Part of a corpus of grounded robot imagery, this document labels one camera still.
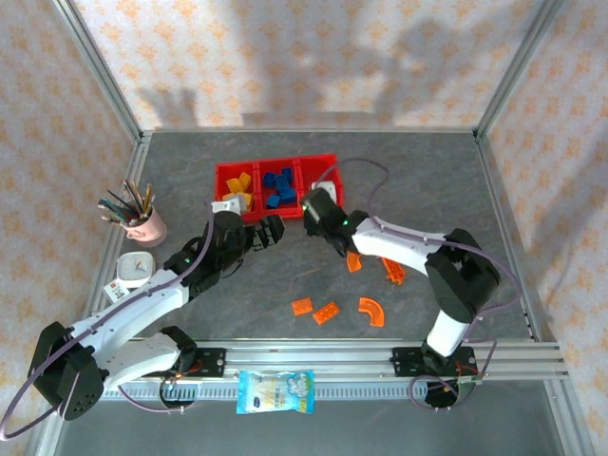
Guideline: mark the yellow lego brick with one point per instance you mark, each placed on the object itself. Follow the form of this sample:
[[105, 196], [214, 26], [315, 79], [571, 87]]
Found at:
[[244, 180], [249, 197], [233, 184], [232, 195]]

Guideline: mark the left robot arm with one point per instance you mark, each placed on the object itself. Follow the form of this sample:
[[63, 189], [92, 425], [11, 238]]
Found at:
[[128, 304]]

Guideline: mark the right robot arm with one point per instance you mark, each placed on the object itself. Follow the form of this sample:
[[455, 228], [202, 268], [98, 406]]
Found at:
[[404, 242]]

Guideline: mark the red plastic bin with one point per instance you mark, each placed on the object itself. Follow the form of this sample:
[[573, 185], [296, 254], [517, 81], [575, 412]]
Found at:
[[220, 176], [259, 214], [316, 166]]

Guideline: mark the orange curved lego piece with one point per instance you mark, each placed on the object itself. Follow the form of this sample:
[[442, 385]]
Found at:
[[354, 262], [373, 311]]

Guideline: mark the pink pencil cup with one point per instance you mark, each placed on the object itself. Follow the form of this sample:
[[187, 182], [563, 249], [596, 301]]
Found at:
[[149, 230]]

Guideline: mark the orange lego plate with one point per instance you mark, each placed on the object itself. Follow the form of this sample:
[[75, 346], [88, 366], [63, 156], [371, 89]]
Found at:
[[327, 313], [302, 307], [394, 271]]

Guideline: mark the white square clock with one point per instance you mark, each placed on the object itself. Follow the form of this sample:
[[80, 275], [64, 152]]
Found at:
[[135, 268]]

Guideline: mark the yellow pencil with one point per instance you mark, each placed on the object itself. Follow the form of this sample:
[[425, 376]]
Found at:
[[148, 199]]

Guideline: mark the grey pencil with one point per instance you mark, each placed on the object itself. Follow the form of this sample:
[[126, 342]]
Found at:
[[131, 195], [111, 219]]

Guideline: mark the white paper label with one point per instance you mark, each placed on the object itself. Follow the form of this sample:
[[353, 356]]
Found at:
[[116, 291]]

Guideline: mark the dark pencil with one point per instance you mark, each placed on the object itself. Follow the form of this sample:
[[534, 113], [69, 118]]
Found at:
[[121, 200]]

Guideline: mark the teal pencil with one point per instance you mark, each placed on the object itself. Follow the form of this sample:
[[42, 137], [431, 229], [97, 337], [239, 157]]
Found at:
[[111, 209]]

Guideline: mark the blue white snack bag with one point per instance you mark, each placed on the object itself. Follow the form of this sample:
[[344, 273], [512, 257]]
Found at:
[[275, 392]]

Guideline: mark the aluminium table rear rail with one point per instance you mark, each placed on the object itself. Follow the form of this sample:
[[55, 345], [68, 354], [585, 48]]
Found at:
[[309, 129]]

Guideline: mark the aluminium table side rail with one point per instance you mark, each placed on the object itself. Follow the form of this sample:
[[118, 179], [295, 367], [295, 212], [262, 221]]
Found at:
[[136, 161], [503, 214]]

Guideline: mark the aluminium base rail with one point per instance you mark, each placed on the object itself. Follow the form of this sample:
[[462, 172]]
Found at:
[[309, 358]]

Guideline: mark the aluminium frame post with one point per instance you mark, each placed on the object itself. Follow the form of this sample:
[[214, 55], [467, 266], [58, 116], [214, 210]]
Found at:
[[517, 66], [98, 66]]

